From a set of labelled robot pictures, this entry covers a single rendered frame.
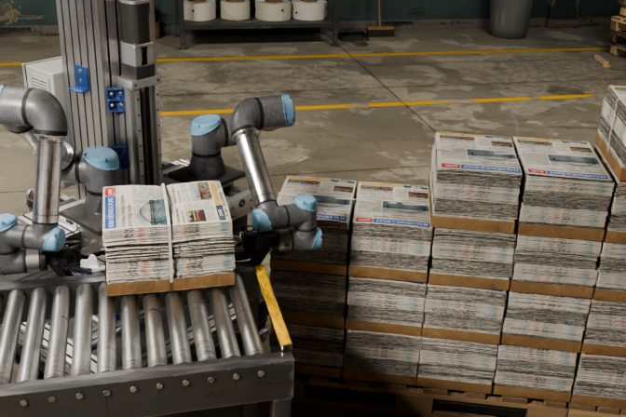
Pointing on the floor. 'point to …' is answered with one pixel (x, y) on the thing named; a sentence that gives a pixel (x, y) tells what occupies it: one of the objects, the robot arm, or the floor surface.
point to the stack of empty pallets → (619, 20)
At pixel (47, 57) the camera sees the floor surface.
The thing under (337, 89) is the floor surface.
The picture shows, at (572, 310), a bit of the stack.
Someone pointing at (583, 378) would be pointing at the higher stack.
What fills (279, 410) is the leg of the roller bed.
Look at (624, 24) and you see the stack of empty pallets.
